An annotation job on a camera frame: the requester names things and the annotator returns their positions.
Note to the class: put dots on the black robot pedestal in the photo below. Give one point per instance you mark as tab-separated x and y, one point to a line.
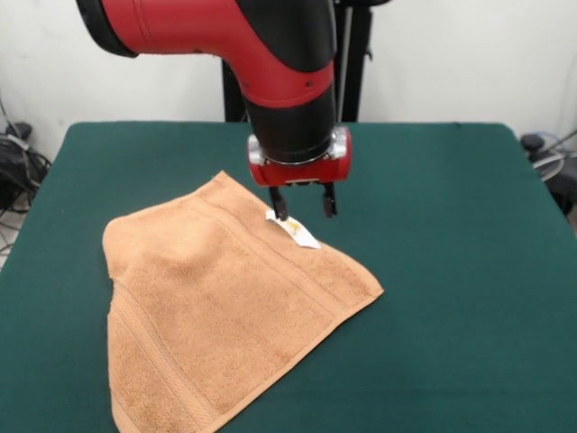
356	67

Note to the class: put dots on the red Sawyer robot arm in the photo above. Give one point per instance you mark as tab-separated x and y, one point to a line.
248	45

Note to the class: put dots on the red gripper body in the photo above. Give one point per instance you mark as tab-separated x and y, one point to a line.
306	173

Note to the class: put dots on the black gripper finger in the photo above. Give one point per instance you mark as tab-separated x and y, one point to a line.
329	200
278	205

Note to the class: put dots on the dark green table cloth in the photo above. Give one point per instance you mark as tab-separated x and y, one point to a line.
451	293

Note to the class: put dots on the tan terry towel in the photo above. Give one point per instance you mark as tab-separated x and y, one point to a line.
203	306

